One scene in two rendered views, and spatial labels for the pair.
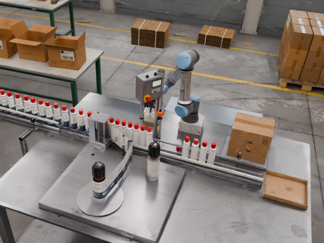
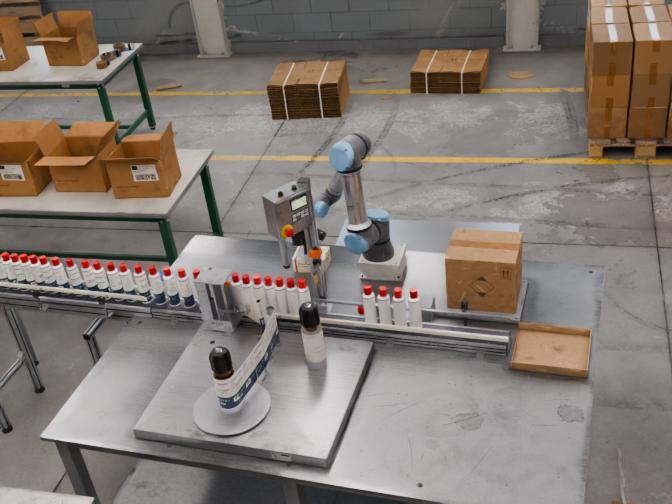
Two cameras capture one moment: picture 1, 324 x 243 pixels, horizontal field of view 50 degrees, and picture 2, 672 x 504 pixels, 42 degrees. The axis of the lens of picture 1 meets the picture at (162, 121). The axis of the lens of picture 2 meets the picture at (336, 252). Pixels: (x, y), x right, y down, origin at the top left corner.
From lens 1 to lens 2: 1.17 m
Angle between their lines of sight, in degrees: 4
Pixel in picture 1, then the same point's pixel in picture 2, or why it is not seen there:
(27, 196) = (113, 424)
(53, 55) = (119, 177)
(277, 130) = (584, 249)
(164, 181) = (337, 366)
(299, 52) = (614, 81)
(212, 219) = (423, 415)
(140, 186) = (296, 380)
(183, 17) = (377, 39)
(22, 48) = (60, 174)
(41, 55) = (96, 179)
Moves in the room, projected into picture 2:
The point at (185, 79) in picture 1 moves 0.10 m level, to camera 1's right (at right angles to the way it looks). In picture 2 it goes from (351, 186) to (373, 184)
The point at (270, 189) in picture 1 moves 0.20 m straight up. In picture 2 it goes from (524, 353) to (525, 315)
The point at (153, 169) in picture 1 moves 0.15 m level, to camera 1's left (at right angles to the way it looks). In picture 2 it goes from (314, 349) to (277, 352)
